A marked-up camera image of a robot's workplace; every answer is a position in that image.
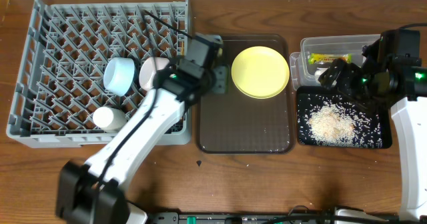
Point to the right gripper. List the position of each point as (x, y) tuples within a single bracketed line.
[(349, 71)]

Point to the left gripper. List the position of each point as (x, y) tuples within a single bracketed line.
[(219, 76)]

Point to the white napkin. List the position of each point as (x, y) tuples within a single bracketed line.
[(319, 72)]

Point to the green snack wrapper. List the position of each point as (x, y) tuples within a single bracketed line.
[(317, 57)]

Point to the yellow plate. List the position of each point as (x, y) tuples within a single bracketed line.
[(260, 72)]

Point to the rice and nut scraps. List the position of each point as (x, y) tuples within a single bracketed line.
[(332, 124)]

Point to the light blue bowl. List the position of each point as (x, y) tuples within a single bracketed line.
[(119, 75)]

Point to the small white cup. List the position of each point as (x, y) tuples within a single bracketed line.
[(109, 119)]

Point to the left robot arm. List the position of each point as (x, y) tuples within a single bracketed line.
[(94, 192)]

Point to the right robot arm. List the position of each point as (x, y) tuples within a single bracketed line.
[(392, 77)]

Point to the clear plastic waste bin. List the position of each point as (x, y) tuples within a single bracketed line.
[(302, 73)]

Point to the black waste tray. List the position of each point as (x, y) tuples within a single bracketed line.
[(333, 140)]

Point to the grey plastic dishwasher rack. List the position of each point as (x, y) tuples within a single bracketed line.
[(67, 48)]

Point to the dark brown serving tray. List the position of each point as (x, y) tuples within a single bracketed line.
[(234, 123)]

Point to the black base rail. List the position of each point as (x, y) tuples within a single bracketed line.
[(215, 218)]

